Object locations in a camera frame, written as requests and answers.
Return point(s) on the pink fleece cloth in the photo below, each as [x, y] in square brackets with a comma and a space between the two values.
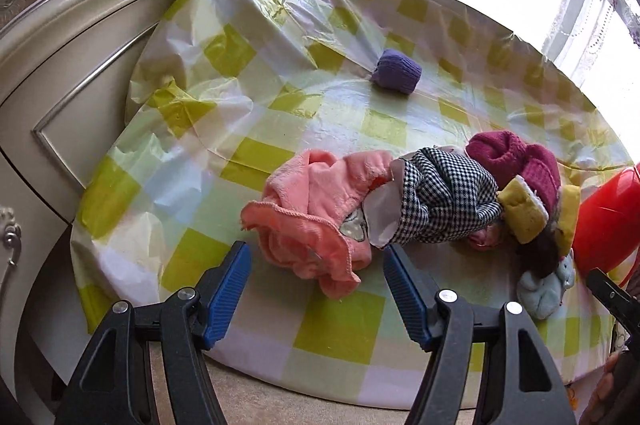
[303, 206]

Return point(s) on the green checked plastic tablecloth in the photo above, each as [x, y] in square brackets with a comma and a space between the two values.
[228, 90]

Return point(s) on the yellow sponge block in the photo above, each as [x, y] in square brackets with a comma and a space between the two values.
[523, 211]

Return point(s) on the person's right hand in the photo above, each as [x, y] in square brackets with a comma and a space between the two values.
[600, 403]

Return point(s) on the red plastic thermos jug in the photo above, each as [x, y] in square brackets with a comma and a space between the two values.
[607, 230]

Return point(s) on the pink round floral pouch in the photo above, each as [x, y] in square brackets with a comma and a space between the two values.
[488, 238]

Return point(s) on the magenta knitted mitten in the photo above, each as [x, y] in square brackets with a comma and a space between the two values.
[505, 155]

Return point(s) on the black white houndstooth pouch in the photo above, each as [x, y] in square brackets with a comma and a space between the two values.
[433, 196]

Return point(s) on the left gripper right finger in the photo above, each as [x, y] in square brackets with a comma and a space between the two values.
[520, 383]

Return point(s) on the cream carved cabinet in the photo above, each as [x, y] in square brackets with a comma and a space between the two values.
[65, 67]

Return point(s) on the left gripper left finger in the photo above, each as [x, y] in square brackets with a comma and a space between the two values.
[112, 383]

